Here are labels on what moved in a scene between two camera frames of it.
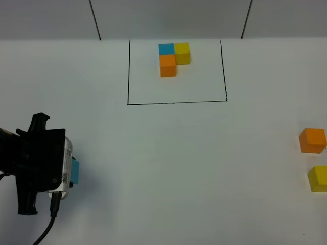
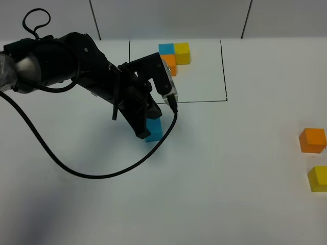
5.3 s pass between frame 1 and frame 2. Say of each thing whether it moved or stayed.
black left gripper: moved
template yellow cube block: stayed
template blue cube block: stayed
